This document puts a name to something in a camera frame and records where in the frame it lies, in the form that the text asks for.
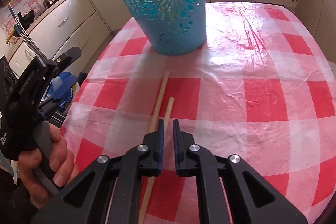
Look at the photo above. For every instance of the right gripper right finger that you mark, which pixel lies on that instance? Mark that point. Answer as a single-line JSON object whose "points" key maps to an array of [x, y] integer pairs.
{"points": [[229, 190]]}

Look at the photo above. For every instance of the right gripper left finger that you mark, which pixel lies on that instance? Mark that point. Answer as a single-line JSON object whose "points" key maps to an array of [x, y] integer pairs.
{"points": [[108, 190]]}

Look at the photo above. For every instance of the wooden chopstick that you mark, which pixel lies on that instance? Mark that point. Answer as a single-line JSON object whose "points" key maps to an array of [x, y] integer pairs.
{"points": [[150, 182], [159, 101]]}

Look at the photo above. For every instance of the person left hand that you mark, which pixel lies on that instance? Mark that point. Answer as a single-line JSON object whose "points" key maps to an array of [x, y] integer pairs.
{"points": [[61, 161]]}

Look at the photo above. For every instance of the blue shopping bag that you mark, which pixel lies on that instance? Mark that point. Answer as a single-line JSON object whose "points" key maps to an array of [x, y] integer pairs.
{"points": [[65, 87]]}

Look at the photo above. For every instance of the mop pole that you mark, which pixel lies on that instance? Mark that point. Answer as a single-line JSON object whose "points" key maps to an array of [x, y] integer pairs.
{"points": [[22, 32]]}

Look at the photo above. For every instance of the black wok pan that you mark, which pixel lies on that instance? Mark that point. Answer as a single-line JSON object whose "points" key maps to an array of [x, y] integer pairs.
{"points": [[25, 21]]}

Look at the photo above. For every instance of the red white checkered tablecloth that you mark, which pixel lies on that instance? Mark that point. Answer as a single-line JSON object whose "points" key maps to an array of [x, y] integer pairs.
{"points": [[260, 87]]}

